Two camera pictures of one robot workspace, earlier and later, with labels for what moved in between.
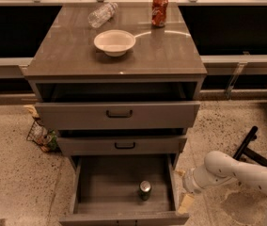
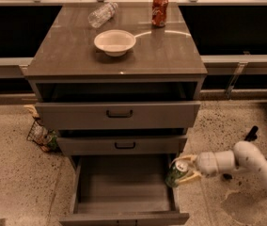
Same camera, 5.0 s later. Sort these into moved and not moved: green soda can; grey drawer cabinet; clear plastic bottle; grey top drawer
Moved: green soda can
Not moved: grey top drawer; clear plastic bottle; grey drawer cabinet
